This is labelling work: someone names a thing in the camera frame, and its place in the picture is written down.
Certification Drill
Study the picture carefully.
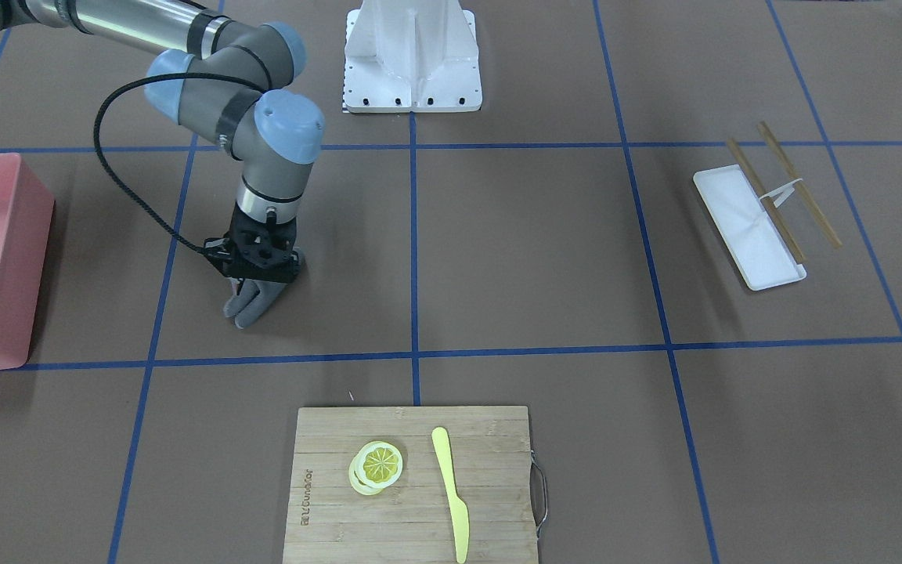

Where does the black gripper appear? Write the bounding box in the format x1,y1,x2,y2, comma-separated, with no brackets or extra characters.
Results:
221,210,301,284

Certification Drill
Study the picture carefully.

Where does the grey wiping cloth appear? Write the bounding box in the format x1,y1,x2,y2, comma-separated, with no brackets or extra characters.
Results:
222,277,291,329

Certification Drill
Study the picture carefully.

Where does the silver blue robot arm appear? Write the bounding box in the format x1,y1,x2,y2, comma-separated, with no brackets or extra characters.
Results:
0,1,325,284

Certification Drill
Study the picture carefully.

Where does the yellow lemon slice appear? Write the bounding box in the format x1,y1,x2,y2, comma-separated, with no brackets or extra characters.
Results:
348,440,404,496

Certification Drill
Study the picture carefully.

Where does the wooden cutting board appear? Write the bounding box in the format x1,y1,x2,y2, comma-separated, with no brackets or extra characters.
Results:
282,406,539,563

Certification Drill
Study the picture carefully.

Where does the yellow plastic knife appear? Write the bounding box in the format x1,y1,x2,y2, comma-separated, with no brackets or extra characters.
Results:
431,426,471,563

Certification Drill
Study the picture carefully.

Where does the wooden chopstick near tray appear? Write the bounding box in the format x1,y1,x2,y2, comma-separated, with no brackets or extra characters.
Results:
727,138,806,265

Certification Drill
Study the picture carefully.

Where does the white rectangular tray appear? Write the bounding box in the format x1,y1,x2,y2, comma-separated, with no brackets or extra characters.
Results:
692,164,806,291

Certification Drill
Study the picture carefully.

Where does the wooden chopstick outer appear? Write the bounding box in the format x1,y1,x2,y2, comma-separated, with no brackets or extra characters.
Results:
756,121,842,249

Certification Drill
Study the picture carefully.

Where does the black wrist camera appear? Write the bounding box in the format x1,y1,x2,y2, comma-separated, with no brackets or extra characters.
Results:
203,238,233,277

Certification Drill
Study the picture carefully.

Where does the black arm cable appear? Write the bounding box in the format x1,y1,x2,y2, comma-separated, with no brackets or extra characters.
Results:
93,73,264,255

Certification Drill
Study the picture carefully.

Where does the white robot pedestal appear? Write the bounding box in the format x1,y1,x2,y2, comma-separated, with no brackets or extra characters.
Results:
341,1,483,114

